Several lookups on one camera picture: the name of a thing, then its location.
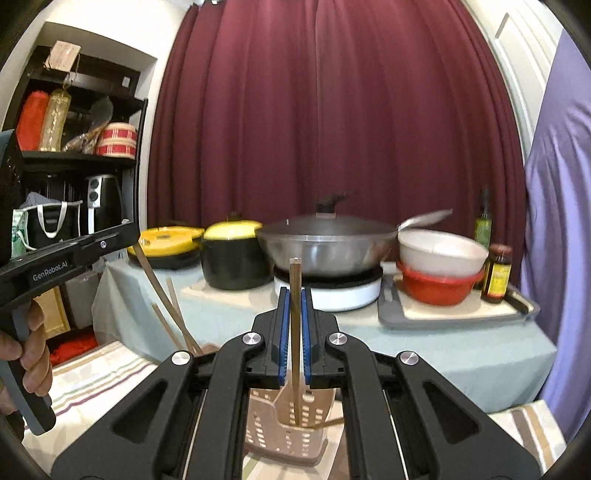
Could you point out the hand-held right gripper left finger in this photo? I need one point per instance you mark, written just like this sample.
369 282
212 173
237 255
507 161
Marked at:
284 337

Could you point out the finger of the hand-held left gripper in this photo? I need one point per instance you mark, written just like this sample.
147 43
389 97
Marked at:
111 242

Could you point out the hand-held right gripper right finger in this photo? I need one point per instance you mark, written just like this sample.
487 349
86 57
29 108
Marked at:
307 337

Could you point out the single wooden chopstick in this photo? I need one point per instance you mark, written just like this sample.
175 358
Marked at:
295 323

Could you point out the pile of wooden chopsticks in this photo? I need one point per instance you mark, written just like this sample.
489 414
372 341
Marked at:
152 281

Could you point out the white perforated plastic chopstick holder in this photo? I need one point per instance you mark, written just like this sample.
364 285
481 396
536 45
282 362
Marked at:
268 424

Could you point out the person's left hand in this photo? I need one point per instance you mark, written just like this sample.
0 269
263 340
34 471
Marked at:
37 350

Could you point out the green printed package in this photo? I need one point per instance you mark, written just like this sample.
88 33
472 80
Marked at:
18 235

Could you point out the black air fryer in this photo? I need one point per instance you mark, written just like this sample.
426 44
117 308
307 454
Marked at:
104 203

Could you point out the yellow cardboard box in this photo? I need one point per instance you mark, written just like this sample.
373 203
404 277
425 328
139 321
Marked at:
53 309

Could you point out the grey storage bin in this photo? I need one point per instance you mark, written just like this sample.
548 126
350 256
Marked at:
83 295

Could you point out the yellow-lid electric pan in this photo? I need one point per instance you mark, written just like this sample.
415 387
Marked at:
166 240

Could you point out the white induction cooker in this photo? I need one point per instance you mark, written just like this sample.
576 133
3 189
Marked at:
341 293

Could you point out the steel wok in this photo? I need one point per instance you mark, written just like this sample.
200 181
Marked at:
323 254

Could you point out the black shelf unit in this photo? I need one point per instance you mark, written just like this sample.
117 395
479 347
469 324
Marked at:
78 161

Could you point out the red cloth bag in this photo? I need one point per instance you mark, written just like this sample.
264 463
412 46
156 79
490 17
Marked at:
74 348

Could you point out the black pot with yellow lid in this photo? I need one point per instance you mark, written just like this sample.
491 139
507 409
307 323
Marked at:
235 263

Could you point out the red striped round box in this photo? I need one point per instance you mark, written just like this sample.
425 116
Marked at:
115 141

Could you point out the dark wok lid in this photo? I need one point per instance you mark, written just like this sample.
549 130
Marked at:
323 224

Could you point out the striped tablecloth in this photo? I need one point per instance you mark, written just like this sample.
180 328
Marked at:
92 383

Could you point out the grey plastic bag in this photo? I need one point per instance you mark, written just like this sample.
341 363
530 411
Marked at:
101 113

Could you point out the grey-green tablecloth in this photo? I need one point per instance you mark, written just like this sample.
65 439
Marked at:
438 360

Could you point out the gold wrapped package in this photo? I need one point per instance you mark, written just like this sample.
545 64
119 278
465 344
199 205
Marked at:
54 120

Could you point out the red plastic basin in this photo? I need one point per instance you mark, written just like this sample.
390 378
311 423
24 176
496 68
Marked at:
434 290

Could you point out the orange-red bag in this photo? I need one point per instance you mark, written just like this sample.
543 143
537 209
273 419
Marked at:
32 120

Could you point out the beige bowl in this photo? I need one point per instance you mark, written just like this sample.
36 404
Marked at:
438 254

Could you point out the grey rimmed cutting board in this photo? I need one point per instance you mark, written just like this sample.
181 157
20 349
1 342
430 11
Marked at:
461 318

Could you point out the brown sauce jar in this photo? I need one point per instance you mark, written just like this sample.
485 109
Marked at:
496 277

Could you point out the olive oil bottle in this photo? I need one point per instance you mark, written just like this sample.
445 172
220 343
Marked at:
483 230

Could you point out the maroon curtain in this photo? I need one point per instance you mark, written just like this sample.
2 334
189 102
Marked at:
323 115

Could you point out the purple cloth sheet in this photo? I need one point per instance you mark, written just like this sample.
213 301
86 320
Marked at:
563 230

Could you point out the white panelled door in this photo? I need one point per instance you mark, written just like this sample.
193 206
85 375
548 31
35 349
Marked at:
521 55

